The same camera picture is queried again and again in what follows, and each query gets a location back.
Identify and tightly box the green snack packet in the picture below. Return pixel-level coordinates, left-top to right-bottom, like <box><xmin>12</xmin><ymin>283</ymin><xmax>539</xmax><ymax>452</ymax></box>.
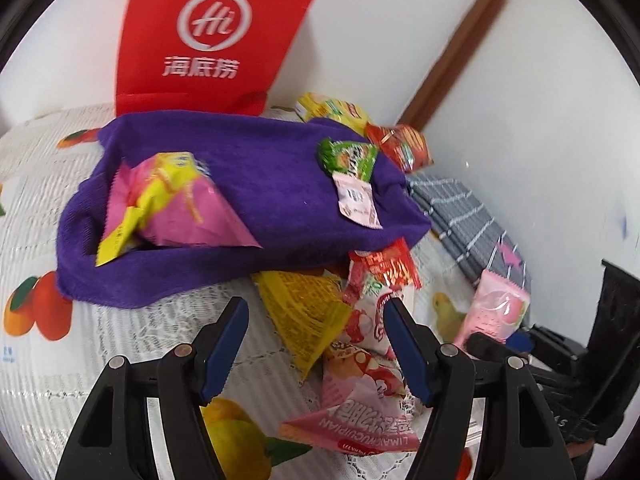
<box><xmin>318</xmin><ymin>137</ymin><xmax>379</xmax><ymax>181</ymax></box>

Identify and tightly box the yellow triangular snack packet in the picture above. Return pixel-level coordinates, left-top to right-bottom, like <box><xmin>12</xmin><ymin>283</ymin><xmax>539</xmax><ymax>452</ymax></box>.
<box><xmin>251</xmin><ymin>270</ymin><xmax>353</xmax><ymax>380</ymax></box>

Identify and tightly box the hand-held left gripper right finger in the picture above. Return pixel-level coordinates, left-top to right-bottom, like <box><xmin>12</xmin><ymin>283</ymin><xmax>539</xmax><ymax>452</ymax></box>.
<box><xmin>382</xmin><ymin>297</ymin><xmax>578</xmax><ymax>480</ymax></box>

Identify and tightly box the pink peach candy packet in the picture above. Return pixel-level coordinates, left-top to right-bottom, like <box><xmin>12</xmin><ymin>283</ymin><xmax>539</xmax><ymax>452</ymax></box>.
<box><xmin>452</xmin><ymin>269</ymin><xmax>531</xmax><ymax>346</ymax></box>

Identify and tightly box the pink and yellow snack packet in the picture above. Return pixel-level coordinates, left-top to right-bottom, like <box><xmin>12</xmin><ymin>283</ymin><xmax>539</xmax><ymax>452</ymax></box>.
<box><xmin>95</xmin><ymin>151</ymin><xmax>263</xmax><ymax>267</ymax></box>

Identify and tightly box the purple towel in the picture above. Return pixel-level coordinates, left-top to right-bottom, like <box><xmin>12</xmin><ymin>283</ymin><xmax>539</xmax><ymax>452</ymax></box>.
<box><xmin>56</xmin><ymin>114</ymin><xmax>432</xmax><ymax>309</ymax></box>

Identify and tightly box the red snack packet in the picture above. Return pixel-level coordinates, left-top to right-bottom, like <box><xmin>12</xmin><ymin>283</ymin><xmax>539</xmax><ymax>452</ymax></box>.
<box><xmin>348</xmin><ymin>238</ymin><xmax>423</xmax><ymax>291</ymax></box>

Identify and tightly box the grey checked cloth pink star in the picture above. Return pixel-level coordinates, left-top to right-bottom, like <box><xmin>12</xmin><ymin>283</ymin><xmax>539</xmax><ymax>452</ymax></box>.
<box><xmin>407</xmin><ymin>172</ymin><xmax>532</xmax><ymax>293</ymax></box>

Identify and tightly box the fruit print tablecloth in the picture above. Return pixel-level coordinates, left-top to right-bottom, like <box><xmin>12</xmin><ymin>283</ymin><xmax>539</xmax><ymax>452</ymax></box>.
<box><xmin>0</xmin><ymin>102</ymin><xmax>531</xmax><ymax>480</ymax></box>

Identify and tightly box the small white pink packet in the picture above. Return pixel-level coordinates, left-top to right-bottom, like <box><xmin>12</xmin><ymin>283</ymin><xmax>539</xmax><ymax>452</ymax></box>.
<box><xmin>332</xmin><ymin>172</ymin><xmax>383</xmax><ymax>230</ymax></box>

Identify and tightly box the yellow chips bag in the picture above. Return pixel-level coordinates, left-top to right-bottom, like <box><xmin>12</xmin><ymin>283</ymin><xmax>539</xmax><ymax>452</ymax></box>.
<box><xmin>295</xmin><ymin>92</ymin><xmax>373</xmax><ymax>136</ymax></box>

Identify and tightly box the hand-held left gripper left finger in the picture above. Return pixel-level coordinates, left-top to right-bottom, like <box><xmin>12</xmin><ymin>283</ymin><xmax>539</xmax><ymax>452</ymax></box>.
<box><xmin>55</xmin><ymin>296</ymin><xmax>250</xmax><ymax>480</ymax></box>

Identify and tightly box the red paper bag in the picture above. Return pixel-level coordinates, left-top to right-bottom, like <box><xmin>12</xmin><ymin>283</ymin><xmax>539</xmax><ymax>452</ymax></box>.
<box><xmin>115</xmin><ymin>0</ymin><xmax>332</xmax><ymax>118</ymax></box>

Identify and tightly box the brown wooden door frame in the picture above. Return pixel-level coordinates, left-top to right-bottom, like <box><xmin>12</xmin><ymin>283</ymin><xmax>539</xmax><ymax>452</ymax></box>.
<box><xmin>397</xmin><ymin>0</ymin><xmax>530</xmax><ymax>133</ymax></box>

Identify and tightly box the long bear print packet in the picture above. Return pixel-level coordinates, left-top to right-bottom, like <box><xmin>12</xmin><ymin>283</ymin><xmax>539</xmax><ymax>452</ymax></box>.
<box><xmin>342</xmin><ymin>280</ymin><xmax>416</xmax><ymax>361</ymax></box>

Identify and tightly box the pink strawberry snack packet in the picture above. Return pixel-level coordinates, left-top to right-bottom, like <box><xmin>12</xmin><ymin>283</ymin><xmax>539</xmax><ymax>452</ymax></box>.
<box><xmin>277</xmin><ymin>340</ymin><xmax>426</xmax><ymax>456</ymax></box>

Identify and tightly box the orange chips bag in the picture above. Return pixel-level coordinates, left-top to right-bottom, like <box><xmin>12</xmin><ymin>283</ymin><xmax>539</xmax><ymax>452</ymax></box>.
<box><xmin>365</xmin><ymin>124</ymin><xmax>435</xmax><ymax>173</ymax></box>

